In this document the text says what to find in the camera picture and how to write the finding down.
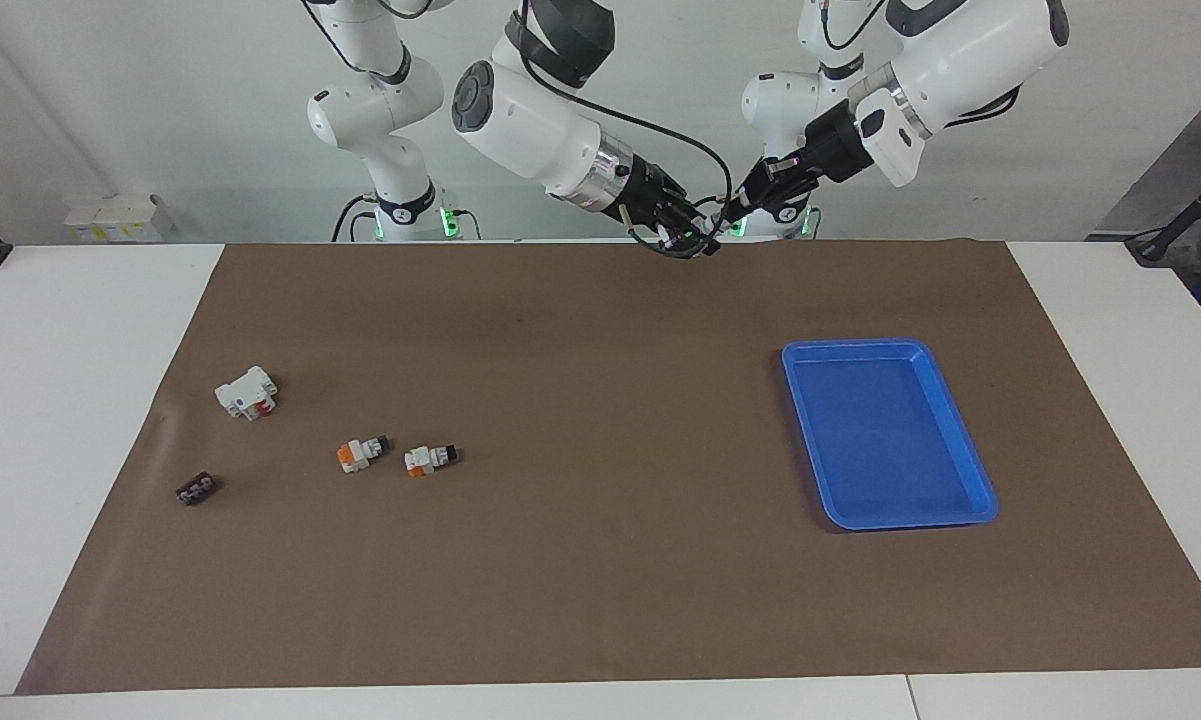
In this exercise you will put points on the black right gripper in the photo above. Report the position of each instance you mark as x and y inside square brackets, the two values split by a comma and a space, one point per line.
[655, 195]

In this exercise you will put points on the white circuit breaker red lever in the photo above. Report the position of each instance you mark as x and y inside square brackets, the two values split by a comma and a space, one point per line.
[245, 392]

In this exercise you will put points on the brown paper table mat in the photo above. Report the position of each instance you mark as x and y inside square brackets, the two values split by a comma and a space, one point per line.
[600, 560]

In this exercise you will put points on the black stand with pole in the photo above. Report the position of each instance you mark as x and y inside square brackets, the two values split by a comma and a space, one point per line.
[1160, 245]

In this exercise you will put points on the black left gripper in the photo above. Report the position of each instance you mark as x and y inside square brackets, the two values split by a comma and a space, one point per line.
[815, 160]

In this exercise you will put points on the blue plastic tray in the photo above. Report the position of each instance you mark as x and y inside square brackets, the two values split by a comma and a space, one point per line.
[890, 440]

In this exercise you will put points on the selector switch pale contact block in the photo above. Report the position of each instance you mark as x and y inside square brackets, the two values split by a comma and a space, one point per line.
[428, 459]

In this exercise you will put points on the stack of white boxes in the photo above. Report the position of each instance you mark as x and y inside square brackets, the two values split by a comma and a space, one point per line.
[110, 215]

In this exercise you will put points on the selector switch orange contact block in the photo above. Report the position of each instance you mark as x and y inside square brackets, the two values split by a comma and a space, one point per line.
[360, 456]

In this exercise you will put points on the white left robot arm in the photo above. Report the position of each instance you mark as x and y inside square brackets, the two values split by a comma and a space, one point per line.
[970, 50]

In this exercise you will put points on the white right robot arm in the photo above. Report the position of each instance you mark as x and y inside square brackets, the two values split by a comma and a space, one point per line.
[520, 120]

